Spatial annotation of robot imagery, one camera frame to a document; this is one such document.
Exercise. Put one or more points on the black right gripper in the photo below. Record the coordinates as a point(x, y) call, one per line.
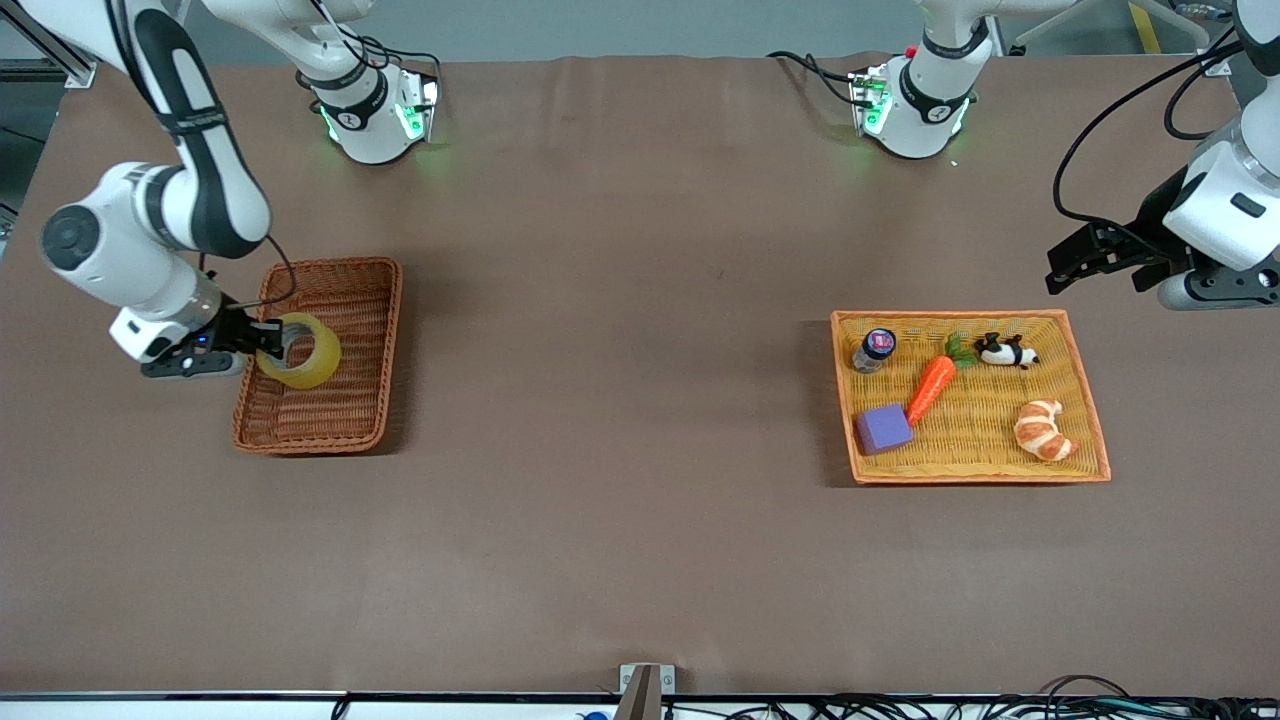
point(231, 331)

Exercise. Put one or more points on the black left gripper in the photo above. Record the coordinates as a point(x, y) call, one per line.
point(1157, 226)

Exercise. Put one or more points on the clear yellowish tape roll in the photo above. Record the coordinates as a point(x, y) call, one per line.
point(300, 379)

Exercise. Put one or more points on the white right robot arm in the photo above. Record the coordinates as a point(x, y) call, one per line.
point(120, 250)

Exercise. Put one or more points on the brown wicker basket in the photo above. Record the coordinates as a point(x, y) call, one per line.
point(340, 420)

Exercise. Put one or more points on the yellow wicker basket orange rim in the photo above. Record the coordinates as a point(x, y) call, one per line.
point(980, 440)

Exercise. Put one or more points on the toy panda figure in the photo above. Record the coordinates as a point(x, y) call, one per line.
point(1005, 352)

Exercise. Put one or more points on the toy croissant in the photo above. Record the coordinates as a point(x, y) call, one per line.
point(1040, 430)

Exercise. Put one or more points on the orange toy carrot green leaves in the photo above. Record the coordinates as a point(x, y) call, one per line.
point(932, 385)

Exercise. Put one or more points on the small jar dark lid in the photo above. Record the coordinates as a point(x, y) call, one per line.
point(878, 345)

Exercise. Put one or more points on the purple foam cube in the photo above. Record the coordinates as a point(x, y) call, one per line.
point(883, 430)

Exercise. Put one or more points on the brown table mat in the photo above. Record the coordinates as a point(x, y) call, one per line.
point(640, 560)

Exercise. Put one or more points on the aluminium frame profile with bracket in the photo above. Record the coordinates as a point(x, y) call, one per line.
point(1215, 65)

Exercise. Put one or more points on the aluminium frame post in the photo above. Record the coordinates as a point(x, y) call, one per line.
point(40, 70)

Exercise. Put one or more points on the grey camera mount pole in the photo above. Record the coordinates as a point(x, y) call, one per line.
point(640, 700)

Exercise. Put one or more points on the metal table edge bracket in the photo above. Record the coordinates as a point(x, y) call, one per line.
point(665, 678)

